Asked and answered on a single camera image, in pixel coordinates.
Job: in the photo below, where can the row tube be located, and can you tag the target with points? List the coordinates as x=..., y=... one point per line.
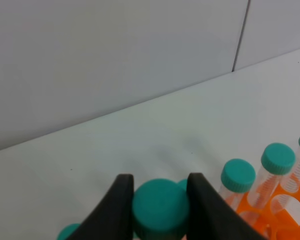
x=277, y=160
x=183, y=184
x=291, y=185
x=237, y=178

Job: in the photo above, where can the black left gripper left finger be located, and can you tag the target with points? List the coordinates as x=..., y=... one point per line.
x=112, y=217

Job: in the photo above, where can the teal-capped test tube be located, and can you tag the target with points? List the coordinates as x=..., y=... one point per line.
x=67, y=231
x=160, y=210

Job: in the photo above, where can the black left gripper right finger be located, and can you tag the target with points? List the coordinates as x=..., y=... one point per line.
x=210, y=218

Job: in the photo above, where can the orange test tube rack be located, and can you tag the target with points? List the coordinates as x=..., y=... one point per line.
x=280, y=225

